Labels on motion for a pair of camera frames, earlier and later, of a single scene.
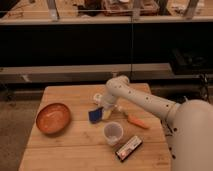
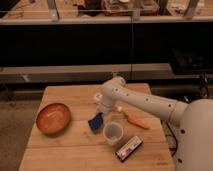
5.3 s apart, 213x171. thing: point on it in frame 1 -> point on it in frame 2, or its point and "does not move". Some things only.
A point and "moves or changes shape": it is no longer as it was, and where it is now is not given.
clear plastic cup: (113, 133) does not move
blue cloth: (99, 114) moves or changes shape
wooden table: (74, 131) does not move
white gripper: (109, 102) does not move
